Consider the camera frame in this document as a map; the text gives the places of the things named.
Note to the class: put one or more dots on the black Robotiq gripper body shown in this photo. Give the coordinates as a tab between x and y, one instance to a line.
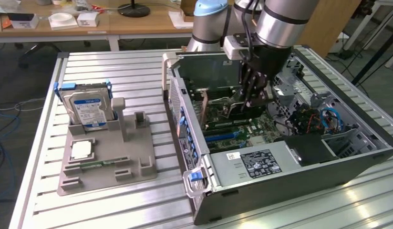
270	62

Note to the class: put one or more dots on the black graphics card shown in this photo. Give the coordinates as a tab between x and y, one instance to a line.
235	115

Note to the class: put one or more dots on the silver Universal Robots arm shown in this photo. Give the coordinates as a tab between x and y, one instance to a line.
279	23

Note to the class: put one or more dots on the perforated metal drive cage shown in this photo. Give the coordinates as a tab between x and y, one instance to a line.
289	95

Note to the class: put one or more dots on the green motherboard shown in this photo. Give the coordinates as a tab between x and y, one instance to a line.
257	130

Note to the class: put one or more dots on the black RAM stick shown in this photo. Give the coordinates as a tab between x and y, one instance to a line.
227	124

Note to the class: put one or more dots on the blue expansion slot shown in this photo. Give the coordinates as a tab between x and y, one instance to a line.
222	137

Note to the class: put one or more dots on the wooden cabinet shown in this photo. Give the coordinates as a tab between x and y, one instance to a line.
337	23

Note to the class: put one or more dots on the grey power supply unit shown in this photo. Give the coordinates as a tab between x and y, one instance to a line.
226	167

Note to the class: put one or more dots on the white paper stack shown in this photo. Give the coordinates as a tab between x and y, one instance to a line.
181	22

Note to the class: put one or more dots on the metal disk bay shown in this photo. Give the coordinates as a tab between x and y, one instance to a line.
350	140

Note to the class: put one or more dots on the black tripod pole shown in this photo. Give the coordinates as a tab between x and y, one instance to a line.
375	47

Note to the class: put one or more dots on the grey latch with blue tab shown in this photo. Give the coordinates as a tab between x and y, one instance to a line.
195	177

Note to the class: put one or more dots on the open black PC case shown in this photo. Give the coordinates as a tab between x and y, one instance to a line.
279	190

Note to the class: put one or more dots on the black round lamp base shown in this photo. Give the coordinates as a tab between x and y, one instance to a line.
134	10

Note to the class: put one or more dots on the hard disk with blue caddy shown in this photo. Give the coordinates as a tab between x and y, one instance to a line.
89	112

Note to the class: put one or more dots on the grey parts rack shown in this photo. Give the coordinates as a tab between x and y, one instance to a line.
121	167

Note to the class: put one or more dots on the green RAM stick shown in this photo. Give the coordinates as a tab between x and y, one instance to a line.
99	164

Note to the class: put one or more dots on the silver CPU chip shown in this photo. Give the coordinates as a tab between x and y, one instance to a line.
82	150

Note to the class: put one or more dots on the small white labelled box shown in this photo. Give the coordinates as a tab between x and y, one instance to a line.
89	20

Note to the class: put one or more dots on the black office chair base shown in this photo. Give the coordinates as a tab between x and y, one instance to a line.
38	51

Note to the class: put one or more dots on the long wooden desk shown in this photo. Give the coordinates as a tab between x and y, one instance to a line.
41	33

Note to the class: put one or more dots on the white box with black lid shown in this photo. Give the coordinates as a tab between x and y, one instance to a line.
23	21

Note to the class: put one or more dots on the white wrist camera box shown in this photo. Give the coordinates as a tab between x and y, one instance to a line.
234	48

